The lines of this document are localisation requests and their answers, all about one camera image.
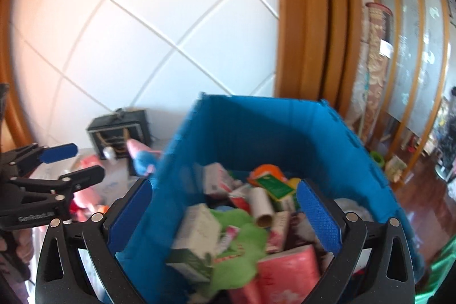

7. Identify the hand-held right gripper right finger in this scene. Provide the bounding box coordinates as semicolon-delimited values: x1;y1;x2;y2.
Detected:
296;177;416;304

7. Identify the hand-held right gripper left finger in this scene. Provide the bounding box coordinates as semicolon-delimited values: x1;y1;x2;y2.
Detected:
34;177;154;304

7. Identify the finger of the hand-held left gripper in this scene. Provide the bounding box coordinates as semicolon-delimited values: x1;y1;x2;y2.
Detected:
57;165;105;198
37;143;78;164

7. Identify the blue storage box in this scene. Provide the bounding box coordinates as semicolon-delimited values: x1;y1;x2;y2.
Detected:
115;93;424;304

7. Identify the person's left hand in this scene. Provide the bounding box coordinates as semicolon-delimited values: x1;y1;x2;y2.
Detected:
12;229;35;267

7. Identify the white plastic bag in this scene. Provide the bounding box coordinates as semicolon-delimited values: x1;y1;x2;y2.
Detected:
333;197;374;223

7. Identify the pink white carton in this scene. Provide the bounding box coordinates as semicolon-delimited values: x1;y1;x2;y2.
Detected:
274;211;291;251

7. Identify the green packet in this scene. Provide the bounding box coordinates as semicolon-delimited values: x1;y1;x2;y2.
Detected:
255;174;291;201

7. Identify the pig plush in blue shirt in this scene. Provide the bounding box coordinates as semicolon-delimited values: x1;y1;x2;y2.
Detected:
126;138;162;178

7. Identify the cardboard roll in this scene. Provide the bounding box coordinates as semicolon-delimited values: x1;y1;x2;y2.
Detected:
247;186;275;227

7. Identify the white green carton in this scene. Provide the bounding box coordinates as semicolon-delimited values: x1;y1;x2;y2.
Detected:
166;202;223;285

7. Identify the orange round object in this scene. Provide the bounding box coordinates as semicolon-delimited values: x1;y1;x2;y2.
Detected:
251;164;286;183

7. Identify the black gift box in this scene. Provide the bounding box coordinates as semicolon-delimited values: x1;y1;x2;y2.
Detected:
87;108;152;160

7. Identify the white red carton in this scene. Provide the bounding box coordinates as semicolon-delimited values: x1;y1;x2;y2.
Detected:
203;163;236;198

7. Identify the green cloth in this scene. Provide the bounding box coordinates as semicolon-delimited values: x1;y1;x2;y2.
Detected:
420;236;456;294

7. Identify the rolled patterned carpet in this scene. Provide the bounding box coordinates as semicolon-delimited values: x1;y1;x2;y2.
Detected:
353;3;394;148

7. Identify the sliding glass door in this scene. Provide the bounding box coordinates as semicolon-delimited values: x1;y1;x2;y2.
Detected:
361;0;453;155

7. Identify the wooden door frame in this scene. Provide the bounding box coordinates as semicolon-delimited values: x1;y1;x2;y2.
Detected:
0;0;34;148
274;0;367;119

